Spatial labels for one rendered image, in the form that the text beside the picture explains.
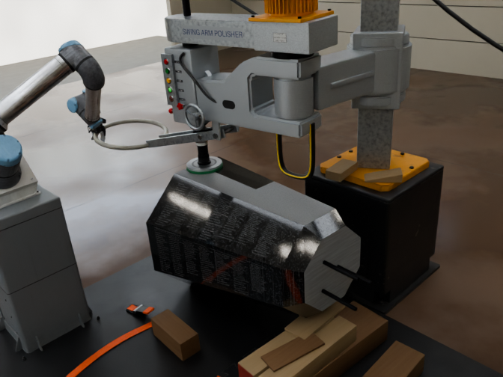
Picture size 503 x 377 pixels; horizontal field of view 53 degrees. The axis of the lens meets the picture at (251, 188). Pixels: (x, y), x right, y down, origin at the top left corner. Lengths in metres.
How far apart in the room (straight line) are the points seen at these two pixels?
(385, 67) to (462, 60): 5.87
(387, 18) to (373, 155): 0.76
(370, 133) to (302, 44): 0.90
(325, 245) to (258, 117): 0.71
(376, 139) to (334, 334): 1.12
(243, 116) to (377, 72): 0.75
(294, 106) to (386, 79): 0.61
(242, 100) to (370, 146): 0.85
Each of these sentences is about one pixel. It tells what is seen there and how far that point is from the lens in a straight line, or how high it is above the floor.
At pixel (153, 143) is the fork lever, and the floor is 0.93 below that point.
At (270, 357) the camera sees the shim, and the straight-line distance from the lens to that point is 2.51.
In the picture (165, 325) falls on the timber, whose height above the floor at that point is 0.13.
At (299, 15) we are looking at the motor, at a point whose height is 1.72.
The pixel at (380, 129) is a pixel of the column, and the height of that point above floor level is 1.02.
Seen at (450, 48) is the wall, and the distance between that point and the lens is 8.70.
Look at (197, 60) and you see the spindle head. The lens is 2.78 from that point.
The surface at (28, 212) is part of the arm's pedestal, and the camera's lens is 2.89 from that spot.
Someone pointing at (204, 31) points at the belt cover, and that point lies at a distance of 2.63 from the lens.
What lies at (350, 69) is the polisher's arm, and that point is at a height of 1.41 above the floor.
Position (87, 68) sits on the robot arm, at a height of 1.49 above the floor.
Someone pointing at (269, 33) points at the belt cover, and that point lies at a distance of 2.36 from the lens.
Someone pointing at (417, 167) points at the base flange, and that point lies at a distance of 3.11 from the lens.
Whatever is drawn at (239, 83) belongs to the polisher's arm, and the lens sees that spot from 2.56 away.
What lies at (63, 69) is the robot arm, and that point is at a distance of 2.85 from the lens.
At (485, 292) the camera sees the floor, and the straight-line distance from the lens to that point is 3.48.
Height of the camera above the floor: 2.01
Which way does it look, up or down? 26 degrees down
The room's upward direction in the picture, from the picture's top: 4 degrees counter-clockwise
